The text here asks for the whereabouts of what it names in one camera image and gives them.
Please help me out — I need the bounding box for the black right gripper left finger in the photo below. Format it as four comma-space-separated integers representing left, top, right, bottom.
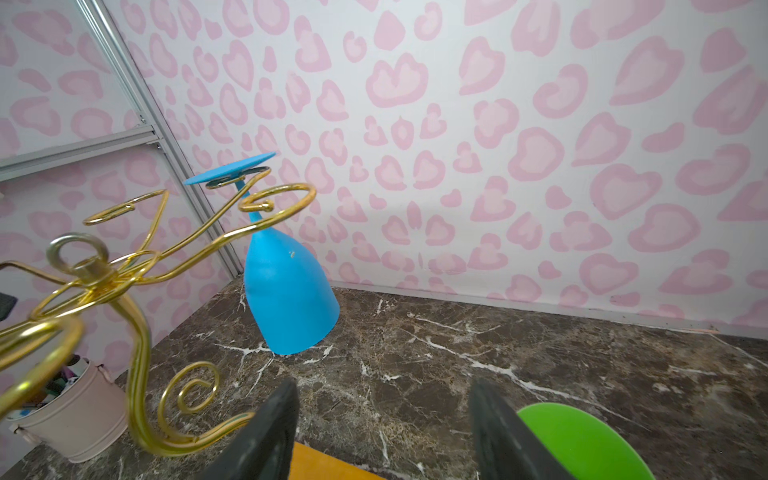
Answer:
200, 378, 300, 480

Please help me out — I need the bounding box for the blue wine glass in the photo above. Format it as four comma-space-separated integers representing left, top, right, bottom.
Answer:
184, 152, 340, 356

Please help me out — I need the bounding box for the aluminium frame strut left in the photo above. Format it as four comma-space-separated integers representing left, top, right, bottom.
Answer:
0, 0, 244, 280

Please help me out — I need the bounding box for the green wine glass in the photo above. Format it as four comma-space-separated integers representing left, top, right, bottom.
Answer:
517, 402, 654, 480

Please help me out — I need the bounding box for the pink pen holder cup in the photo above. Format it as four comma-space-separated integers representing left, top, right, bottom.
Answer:
7, 362, 127, 463

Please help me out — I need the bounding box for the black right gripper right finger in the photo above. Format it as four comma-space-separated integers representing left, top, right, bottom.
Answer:
468, 379, 573, 480

